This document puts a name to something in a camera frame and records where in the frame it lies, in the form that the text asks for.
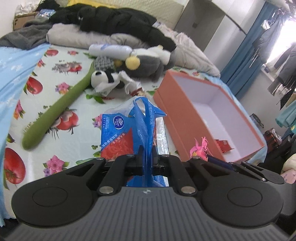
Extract pink toy trinket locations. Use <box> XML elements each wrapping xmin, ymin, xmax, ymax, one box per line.
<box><xmin>190</xmin><ymin>137</ymin><xmax>208</xmax><ymax>161</ymax></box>

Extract panda plush toy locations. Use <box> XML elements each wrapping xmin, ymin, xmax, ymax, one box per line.
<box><xmin>91</xmin><ymin>70</ymin><xmax>142</xmax><ymax>97</ymax></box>

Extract fruit-print bed sheet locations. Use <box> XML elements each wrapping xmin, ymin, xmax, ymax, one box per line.
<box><xmin>3</xmin><ymin>44</ymin><xmax>209</xmax><ymax>190</ymax></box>

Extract orange cardboard box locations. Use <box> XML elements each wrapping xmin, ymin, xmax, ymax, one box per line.
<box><xmin>153</xmin><ymin>71</ymin><xmax>265</xmax><ymax>162</ymax></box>

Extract red packet in box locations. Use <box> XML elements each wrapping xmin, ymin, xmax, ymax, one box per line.
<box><xmin>215</xmin><ymin>139</ymin><xmax>233</xmax><ymax>153</ymax></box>

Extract grey white penguin plush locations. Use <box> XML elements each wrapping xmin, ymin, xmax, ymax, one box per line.
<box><xmin>114</xmin><ymin>45</ymin><xmax>177</xmax><ymax>81</ymax></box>

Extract light grey quilt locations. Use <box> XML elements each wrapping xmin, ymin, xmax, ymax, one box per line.
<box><xmin>46</xmin><ymin>23</ymin><xmax>220</xmax><ymax>77</ymax></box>

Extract white lotion bottle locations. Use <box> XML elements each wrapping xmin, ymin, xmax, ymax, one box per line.
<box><xmin>88</xmin><ymin>44</ymin><xmax>133</xmax><ymax>60</ymax></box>

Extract blue curtain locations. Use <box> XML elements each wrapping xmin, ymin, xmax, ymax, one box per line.
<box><xmin>221</xmin><ymin>2</ymin><xmax>278</xmax><ymax>99</ymax></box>

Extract black jacket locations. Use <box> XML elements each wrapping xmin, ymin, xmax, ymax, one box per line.
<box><xmin>36</xmin><ymin>1</ymin><xmax>176</xmax><ymax>52</ymax></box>

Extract light blue bed sheet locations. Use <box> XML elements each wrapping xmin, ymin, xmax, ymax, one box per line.
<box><xmin>1</xmin><ymin>44</ymin><xmax>50</xmax><ymax>227</ymax></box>

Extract dark grey blanket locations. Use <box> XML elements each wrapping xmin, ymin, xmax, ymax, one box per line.
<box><xmin>1</xmin><ymin>19</ymin><xmax>53</xmax><ymax>50</ymax></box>

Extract hanging dark clothes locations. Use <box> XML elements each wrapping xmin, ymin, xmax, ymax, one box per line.
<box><xmin>252</xmin><ymin>9</ymin><xmax>295</xmax><ymax>108</ymax></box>

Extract brown cardboard box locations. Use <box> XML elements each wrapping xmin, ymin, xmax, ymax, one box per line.
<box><xmin>13</xmin><ymin>12</ymin><xmax>38</xmax><ymax>31</ymax></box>

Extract green long-handled massage brush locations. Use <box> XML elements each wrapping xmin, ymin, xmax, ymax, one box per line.
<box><xmin>21</xmin><ymin>55</ymin><xmax>116</xmax><ymax>151</ymax></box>

